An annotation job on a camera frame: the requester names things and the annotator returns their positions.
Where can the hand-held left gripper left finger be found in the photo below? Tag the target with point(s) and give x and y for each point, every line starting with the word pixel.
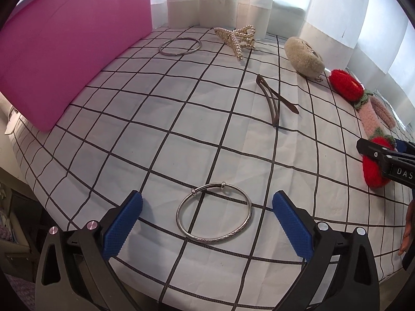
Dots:
pixel 123 226

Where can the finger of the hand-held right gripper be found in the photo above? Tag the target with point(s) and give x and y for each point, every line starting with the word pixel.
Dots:
pixel 405 145
pixel 373 150

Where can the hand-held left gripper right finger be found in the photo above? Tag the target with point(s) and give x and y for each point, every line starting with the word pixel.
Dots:
pixel 291 226

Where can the red crochet strawberry hair clip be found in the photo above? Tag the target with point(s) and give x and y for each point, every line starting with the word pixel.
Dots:
pixel 345 84
pixel 373 175

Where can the engraved silver bangle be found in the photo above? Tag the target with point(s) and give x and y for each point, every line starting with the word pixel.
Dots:
pixel 181 225

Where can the person's right hand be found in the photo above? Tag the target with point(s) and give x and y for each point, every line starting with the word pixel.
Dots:
pixel 408 230

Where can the pink crochet hair clip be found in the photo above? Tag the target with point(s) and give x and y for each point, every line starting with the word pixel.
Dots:
pixel 369 118

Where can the brown snap hair clip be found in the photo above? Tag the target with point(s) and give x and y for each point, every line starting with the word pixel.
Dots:
pixel 271 103

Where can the white checked tablecloth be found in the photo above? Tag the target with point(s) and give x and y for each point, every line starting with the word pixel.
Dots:
pixel 162 120

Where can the beige fluffy hair clip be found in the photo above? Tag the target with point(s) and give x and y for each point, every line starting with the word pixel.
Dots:
pixel 304 56

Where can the pearl hair claw clip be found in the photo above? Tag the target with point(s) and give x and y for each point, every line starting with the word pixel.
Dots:
pixel 234 40

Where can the thin plain silver bangle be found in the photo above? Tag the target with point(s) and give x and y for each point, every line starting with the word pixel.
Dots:
pixel 163 51

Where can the pink plastic box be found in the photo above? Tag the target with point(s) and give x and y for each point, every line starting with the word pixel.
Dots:
pixel 64 45

